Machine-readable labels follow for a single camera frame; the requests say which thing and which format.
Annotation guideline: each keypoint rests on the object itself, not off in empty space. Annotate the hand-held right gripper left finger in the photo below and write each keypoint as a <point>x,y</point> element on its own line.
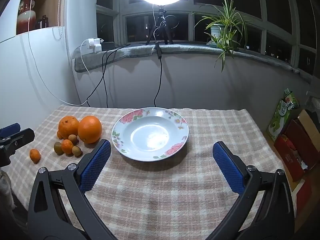
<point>96,165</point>

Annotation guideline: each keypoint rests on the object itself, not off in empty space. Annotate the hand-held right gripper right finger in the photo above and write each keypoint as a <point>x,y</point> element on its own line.
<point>228,167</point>

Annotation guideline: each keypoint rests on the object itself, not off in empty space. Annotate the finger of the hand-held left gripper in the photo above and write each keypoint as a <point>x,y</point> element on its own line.
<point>18,138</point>
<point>10,128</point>

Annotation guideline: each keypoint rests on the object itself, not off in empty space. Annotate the small brown kiwi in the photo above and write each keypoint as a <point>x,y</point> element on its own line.
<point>77,150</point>
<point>72,138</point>

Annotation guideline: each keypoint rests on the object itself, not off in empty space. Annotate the small mandarin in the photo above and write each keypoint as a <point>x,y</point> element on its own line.
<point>35,155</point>
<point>67,146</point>

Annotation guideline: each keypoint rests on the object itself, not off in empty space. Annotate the smooth large orange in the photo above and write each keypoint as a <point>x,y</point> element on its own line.
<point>90,129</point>

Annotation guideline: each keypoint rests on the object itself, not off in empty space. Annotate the small greenish kiwi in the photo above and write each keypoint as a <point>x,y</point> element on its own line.
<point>57,148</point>

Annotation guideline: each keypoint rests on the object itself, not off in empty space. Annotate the tiny mandarin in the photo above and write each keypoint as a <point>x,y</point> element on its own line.
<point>59,134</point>

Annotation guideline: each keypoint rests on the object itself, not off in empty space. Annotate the bumpy orange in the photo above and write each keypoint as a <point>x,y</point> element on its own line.
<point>68,128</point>

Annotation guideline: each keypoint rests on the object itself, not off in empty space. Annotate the floral white plate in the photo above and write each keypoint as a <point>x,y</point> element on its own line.
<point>150,135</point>

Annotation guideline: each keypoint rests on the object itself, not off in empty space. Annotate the red cardboard box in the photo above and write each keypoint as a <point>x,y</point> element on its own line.
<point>295,152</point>

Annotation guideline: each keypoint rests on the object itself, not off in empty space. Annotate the plaid tablecloth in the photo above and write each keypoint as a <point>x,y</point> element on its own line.
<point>162,192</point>

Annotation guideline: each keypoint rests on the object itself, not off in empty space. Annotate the green gift bag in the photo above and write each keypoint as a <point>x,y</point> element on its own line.
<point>281,117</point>

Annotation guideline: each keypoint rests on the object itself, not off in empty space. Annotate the dark bottle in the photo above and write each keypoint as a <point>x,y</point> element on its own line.
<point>43,22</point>

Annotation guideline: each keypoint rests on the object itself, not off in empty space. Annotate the red and white vase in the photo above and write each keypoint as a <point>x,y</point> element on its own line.
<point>25,17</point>

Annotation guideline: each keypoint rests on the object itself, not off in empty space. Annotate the black power adapter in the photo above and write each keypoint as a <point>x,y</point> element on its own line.
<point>107,45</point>

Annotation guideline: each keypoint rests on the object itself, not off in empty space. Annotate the white plant pot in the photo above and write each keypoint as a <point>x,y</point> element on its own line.
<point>215,33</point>

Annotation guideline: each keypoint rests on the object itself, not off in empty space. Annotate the spider plant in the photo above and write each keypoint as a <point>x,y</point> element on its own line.
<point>228,27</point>

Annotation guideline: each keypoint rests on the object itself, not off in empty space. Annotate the window frame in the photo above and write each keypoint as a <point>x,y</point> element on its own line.
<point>120,12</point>

